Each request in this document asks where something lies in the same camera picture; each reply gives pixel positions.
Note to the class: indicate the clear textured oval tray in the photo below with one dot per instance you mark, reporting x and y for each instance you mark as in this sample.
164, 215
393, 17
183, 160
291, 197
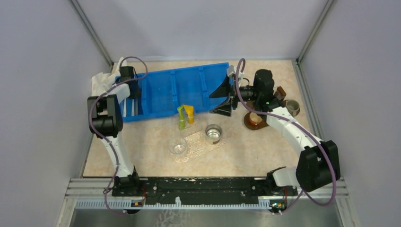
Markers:
197, 146

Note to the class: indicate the blue divided plastic bin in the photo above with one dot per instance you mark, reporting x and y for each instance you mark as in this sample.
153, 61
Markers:
162, 92

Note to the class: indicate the aluminium frame rail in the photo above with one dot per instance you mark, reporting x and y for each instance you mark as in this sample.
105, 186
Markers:
89, 194

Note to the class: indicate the yellow green tube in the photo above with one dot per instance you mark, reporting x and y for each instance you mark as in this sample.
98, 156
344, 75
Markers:
181, 117

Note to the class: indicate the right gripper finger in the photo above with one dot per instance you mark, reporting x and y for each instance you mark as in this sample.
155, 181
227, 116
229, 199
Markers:
223, 90
224, 109

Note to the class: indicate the brown wooden tray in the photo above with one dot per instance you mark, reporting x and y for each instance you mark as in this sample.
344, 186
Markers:
280, 93

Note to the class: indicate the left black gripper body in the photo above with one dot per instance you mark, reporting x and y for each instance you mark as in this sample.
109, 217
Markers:
137, 93

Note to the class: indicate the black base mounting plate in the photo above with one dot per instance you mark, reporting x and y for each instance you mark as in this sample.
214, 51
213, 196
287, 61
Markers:
202, 190

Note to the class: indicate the orange ceramic mug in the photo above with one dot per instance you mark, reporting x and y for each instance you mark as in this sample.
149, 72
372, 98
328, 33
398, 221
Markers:
254, 119

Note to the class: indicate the white ceramic cup cork base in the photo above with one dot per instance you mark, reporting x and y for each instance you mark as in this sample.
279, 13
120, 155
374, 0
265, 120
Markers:
292, 106

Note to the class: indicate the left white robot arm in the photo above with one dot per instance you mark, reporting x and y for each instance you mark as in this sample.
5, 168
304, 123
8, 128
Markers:
106, 122

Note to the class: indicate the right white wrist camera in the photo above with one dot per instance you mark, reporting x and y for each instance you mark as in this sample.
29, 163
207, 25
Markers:
231, 72

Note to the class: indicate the silver metal cup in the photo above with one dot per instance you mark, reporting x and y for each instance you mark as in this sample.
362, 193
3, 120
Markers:
213, 133

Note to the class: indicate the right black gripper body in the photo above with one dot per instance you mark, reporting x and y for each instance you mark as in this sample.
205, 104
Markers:
248, 94

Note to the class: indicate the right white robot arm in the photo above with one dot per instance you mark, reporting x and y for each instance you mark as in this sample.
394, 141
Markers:
318, 163

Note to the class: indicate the clear glass cup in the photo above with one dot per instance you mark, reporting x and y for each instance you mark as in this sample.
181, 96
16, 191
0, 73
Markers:
177, 145

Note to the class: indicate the white crumpled cloth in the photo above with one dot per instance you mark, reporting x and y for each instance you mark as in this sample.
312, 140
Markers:
105, 83

